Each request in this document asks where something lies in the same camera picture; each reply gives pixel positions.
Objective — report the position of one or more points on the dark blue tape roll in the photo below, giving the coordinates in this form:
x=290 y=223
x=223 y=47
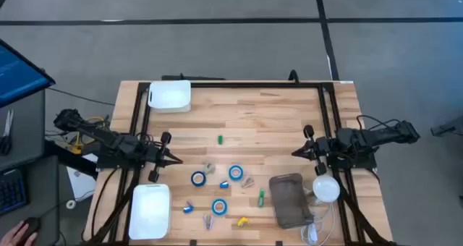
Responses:
x=193 y=182

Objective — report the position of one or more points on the blue mini stapler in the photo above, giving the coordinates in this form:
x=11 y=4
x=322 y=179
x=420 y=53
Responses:
x=224 y=184

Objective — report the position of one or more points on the yellow clamp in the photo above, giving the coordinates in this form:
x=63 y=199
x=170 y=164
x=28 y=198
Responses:
x=77 y=147

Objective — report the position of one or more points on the person's hand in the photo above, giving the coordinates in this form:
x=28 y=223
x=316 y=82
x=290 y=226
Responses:
x=12 y=237

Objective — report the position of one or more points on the black keyboard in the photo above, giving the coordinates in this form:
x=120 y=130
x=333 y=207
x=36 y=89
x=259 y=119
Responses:
x=12 y=191

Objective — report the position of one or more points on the white round dome lamp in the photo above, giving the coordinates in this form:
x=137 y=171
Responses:
x=326 y=189

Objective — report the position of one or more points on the small white plastic bin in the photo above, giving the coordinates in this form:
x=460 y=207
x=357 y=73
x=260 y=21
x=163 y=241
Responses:
x=169 y=96

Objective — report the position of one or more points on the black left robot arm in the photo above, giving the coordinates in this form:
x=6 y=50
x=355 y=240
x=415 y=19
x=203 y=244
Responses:
x=108 y=137

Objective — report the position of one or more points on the grey desk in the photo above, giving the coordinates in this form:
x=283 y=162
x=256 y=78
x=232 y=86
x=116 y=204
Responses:
x=32 y=130

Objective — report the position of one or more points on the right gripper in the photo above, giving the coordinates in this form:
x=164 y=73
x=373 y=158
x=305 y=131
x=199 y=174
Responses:
x=323 y=147

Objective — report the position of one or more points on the light blue tape roll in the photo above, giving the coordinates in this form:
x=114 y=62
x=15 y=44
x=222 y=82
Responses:
x=214 y=210
x=230 y=176

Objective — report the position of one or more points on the long green stapler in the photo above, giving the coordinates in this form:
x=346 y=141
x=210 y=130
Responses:
x=261 y=199

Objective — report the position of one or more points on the yellow stapler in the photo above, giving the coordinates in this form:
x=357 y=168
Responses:
x=242 y=222

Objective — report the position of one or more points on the transparent grey plastic bin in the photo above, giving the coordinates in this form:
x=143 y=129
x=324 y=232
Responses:
x=289 y=200

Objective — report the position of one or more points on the small green stapler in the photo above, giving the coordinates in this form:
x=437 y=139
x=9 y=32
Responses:
x=220 y=139

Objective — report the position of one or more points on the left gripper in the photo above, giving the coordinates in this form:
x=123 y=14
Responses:
x=155 y=155

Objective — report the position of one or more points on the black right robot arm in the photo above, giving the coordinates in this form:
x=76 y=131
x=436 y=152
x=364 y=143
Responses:
x=380 y=135

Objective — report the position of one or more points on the monitor with blue screen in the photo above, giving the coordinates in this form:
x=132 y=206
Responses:
x=18 y=76

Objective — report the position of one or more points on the large white plastic bin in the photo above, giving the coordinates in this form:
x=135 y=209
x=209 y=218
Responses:
x=150 y=211

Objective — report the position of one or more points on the purple staple remover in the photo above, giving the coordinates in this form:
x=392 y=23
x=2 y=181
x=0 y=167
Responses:
x=208 y=222

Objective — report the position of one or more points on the scissors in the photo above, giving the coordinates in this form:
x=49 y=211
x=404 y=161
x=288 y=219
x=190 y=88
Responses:
x=5 y=141

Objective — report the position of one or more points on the blue staple remover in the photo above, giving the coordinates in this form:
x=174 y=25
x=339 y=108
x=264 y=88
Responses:
x=188 y=208

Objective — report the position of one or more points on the white paper sheet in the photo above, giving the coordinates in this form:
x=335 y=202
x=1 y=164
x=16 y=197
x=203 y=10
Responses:
x=81 y=184

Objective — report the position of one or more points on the small white tape roll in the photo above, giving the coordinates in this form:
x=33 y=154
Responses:
x=68 y=204

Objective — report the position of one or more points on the black computer mouse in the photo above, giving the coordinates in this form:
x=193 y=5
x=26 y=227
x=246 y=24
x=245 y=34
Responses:
x=33 y=224

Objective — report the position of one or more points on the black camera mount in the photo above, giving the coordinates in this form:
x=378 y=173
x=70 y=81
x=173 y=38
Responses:
x=293 y=76

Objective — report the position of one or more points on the black stand foot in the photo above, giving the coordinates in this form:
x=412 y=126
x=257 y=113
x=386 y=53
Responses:
x=446 y=129

